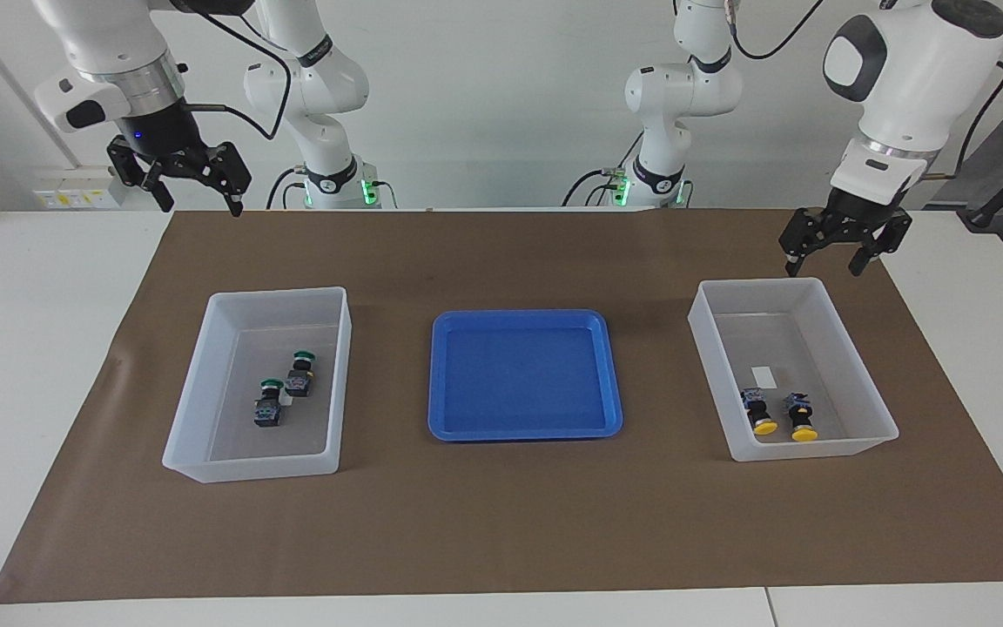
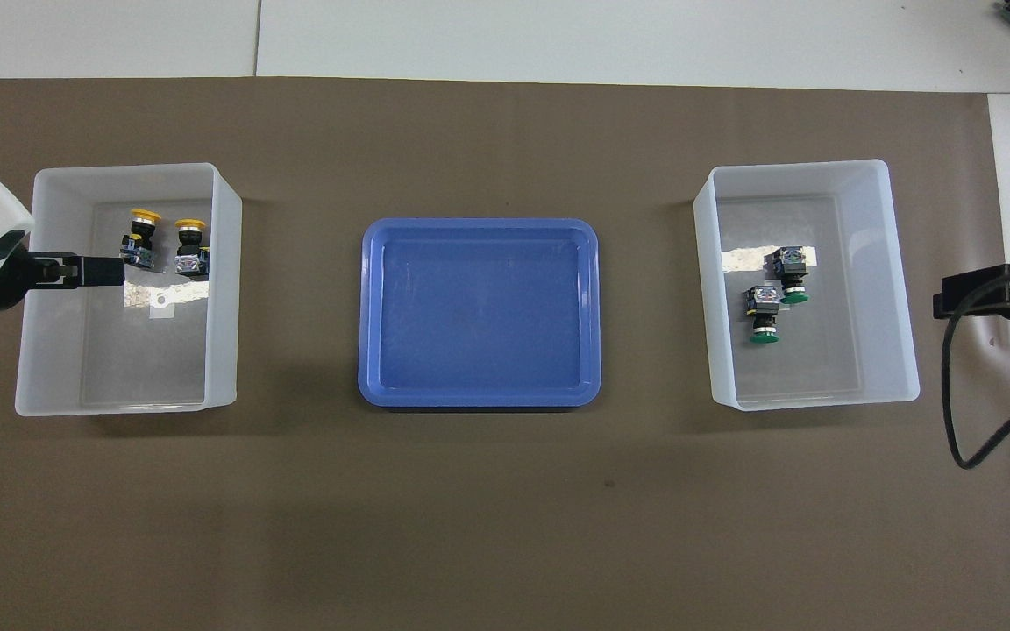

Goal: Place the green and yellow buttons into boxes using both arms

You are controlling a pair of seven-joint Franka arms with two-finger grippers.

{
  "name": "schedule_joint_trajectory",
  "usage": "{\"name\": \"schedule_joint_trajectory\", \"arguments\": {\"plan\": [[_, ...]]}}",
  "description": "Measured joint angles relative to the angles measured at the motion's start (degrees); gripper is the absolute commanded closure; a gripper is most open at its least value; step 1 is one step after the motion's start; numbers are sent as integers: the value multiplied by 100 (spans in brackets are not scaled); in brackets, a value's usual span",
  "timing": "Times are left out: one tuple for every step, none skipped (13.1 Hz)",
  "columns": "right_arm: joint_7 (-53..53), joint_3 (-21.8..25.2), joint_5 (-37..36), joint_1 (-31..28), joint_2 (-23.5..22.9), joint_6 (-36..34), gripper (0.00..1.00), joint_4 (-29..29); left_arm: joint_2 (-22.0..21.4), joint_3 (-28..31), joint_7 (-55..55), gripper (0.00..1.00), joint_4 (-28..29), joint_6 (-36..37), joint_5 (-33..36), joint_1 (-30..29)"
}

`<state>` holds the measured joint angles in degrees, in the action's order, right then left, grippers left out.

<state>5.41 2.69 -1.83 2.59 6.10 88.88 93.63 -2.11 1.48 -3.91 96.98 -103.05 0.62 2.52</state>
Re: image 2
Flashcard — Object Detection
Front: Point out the white translucent plastic box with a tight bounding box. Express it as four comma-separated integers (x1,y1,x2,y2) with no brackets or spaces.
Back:
693,159,921,412
14,162,243,418

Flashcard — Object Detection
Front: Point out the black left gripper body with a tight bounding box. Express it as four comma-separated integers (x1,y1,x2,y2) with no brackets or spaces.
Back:
0,251,62,315

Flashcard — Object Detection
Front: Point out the blue plastic tray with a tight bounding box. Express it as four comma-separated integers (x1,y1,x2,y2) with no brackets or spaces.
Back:
358,217,602,409

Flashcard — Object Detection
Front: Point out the yellow push button switch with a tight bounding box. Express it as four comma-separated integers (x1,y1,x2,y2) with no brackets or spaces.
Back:
117,207,163,271
174,217,211,280

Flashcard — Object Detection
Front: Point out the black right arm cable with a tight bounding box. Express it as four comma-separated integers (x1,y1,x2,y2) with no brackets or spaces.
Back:
943,263,1010,471

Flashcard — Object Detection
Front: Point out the green push button switch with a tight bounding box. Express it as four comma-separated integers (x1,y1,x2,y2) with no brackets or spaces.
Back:
764,246,810,306
743,286,781,345

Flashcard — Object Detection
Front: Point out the brown paper table mat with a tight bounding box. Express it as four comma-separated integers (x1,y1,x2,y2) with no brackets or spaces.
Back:
0,77,1010,631

